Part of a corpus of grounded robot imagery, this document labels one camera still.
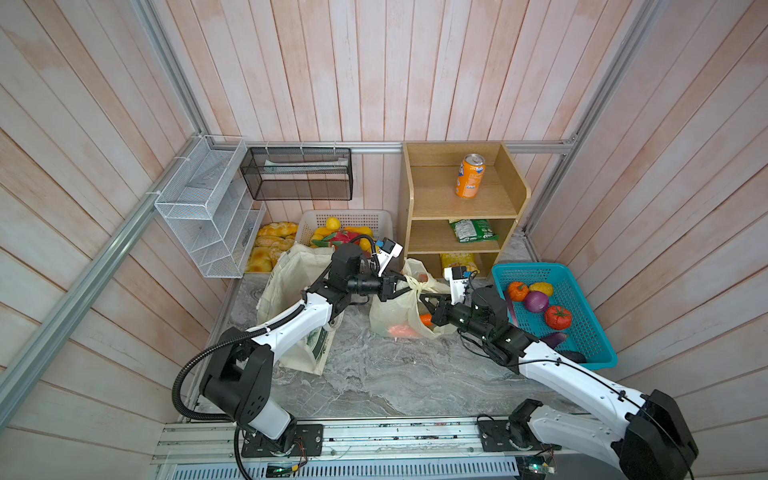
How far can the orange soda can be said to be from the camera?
2.59 feet

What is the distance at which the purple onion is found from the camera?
37.2 inches

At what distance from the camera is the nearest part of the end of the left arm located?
64 centimetres
